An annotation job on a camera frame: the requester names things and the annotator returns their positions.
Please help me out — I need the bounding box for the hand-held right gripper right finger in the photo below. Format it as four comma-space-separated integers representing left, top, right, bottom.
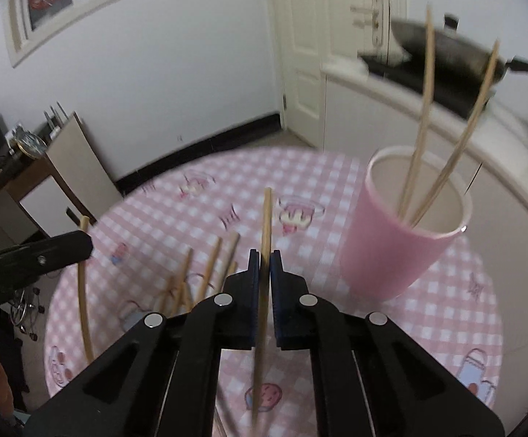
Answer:
270, 250, 505, 437

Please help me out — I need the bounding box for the chrome chair base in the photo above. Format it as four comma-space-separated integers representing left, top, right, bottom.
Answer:
8, 284, 44, 343

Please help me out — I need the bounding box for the metal door handle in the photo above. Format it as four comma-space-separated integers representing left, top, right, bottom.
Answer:
349, 0, 389, 48

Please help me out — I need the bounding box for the black induction cooker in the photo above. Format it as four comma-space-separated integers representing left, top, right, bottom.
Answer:
359, 52, 496, 120

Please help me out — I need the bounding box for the metal rack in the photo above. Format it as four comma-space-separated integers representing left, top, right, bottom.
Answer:
42, 101, 70, 129

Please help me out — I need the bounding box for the thin black cable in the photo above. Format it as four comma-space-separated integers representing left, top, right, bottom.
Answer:
465, 163, 484, 193

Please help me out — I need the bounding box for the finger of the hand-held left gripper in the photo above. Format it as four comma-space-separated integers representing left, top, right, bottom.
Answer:
0, 230, 94, 285

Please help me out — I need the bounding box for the wooden chopstick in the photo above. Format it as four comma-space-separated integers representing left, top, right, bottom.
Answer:
250, 186, 274, 429
398, 4, 436, 219
77, 216, 95, 361
409, 39, 501, 228

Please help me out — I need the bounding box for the pink cup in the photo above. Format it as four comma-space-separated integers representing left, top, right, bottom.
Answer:
340, 146, 474, 302

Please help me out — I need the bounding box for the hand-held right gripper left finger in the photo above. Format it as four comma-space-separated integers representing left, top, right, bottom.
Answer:
25, 249, 261, 437

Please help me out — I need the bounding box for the pink checkered tablecloth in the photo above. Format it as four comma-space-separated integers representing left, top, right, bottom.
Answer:
43, 148, 505, 437

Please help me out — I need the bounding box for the white counter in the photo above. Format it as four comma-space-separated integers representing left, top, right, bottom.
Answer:
321, 61, 528, 356

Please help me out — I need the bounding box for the pile of wooden chopsticks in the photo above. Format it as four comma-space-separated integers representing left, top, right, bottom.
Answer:
155, 231, 242, 317

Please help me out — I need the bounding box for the dark wooden desk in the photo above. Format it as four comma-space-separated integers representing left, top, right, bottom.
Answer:
0, 137, 123, 256

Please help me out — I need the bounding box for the beige leaning board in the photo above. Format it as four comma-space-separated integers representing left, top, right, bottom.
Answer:
45, 111, 124, 225

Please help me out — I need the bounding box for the dark metal wok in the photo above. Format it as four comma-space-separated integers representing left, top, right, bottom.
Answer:
390, 15, 528, 87

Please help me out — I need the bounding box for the cream door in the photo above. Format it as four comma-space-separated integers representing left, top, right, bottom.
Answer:
268, 0, 408, 149

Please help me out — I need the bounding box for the round gold clock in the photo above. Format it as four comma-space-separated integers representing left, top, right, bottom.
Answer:
16, 128, 49, 158

